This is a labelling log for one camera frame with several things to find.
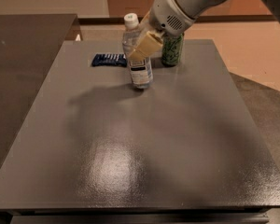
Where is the green soda can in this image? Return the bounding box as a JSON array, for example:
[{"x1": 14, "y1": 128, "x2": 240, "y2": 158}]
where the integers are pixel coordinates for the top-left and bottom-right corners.
[{"x1": 161, "y1": 34, "x2": 184, "y2": 66}]

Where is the blue snack packet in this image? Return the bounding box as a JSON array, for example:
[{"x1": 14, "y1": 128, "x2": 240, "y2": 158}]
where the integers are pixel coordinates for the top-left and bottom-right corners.
[{"x1": 91, "y1": 53, "x2": 127, "y2": 67}]

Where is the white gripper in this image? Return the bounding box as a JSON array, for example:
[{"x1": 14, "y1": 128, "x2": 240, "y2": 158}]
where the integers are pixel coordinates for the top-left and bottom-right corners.
[{"x1": 128, "y1": 0, "x2": 195, "y2": 61}]

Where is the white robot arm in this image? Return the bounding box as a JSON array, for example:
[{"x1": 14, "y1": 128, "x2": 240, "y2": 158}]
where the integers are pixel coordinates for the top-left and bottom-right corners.
[{"x1": 127, "y1": 0, "x2": 280, "y2": 61}]

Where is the clear plastic water bottle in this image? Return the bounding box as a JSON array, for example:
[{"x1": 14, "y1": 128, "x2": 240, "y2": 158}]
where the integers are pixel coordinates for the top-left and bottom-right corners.
[{"x1": 122, "y1": 13, "x2": 153, "y2": 90}]

